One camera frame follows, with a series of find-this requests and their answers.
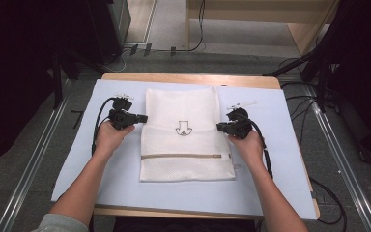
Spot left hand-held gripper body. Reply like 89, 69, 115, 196
107, 93, 135, 131

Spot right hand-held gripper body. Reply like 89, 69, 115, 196
226, 100, 258, 140

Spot white mesh laundry bag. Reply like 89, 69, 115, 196
138, 85, 242, 184

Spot person's right hand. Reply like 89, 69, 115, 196
227, 128, 266, 169

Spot person's left hand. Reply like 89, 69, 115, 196
94, 120, 136, 160

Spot wooden table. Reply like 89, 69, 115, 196
91, 72, 321, 224

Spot black stand leg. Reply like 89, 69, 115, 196
51, 51, 65, 110

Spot light blue table mat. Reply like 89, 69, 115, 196
51, 78, 319, 221

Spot black stand legs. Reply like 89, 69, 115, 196
263, 44, 342, 114

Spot dark cabinet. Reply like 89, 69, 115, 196
107, 0, 132, 50

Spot person's dark clothing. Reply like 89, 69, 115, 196
88, 216, 265, 232

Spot black curtain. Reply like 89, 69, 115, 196
0, 0, 124, 173
302, 0, 371, 167

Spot grey sleeve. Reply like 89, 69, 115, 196
31, 213, 90, 232

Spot light wooden bench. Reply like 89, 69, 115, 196
185, 0, 340, 56

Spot left hand-held gripper cable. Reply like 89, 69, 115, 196
91, 97, 118, 157

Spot hand-held gripper cable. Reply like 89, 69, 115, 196
245, 117, 274, 180
91, 97, 118, 157

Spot right hand-held gripper cable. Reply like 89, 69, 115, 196
245, 117, 274, 180

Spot white floor cable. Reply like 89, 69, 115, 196
102, 47, 132, 73

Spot black floor cables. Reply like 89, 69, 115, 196
278, 57, 318, 149

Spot black hanging cable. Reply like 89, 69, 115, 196
156, 0, 207, 53

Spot metal floor rail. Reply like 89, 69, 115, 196
0, 96, 71, 232
303, 85, 371, 232

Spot black looped floor cable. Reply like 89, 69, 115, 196
308, 176, 348, 232

